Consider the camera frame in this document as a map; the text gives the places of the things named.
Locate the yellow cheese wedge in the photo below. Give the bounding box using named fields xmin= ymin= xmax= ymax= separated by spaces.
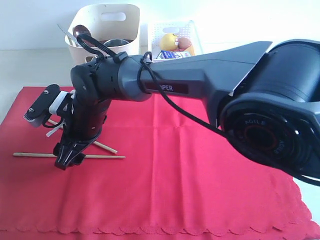
xmin=185 ymin=45 xmax=196 ymax=56

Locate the white perforated plastic basket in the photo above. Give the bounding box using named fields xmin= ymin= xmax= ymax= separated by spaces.
xmin=147 ymin=20 xmax=203 ymax=62

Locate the blue white milk carton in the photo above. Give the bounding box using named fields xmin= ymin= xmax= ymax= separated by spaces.
xmin=156 ymin=50 xmax=192 ymax=60

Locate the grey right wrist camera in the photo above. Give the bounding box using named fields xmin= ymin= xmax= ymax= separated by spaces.
xmin=23 ymin=84 xmax=73 ymax=129

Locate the red scalloped table cloth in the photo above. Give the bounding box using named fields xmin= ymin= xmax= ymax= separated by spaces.
xmin=0 ymin=87 xmax=320 ymax=240

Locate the cream plastic storage bin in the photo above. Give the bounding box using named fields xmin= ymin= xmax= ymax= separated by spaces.
xmin=67 ymin=3 xmax=140 ymax=55

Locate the stainless steel cup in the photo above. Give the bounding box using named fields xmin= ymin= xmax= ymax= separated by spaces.
xmin=103 ymin=38 xmax=130 ymax=48

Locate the wooden chopstick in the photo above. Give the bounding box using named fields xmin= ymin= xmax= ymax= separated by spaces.
xmin=46 ymin=119 xmax=118 ymax=154
xmin=13 ymin=152 xmax=126 ymax=159

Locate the brown egg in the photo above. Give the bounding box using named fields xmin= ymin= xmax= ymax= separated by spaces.
xmin=178 ymin=37 xmax=192 ymax=51

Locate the stainless steel table knife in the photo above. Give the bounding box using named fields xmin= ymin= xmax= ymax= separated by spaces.
xmin=56 ymin=23 xmax=81 ymax=47

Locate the dark wooden spoon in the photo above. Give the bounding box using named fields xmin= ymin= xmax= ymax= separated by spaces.
xmin=72 ymin=24 xmax=92 ymax=42

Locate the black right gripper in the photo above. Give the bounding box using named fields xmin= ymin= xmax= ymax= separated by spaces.
xmin=53 ymin=90 xmax=111 ymax=170

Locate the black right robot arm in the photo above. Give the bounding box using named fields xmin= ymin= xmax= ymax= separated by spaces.
xmin=53 ymin=39 xmax=320 ymax=186

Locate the yellow lemon with sticker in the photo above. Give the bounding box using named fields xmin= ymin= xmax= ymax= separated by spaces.
xmin=159 ymin=33 xmax=179 ymax=51

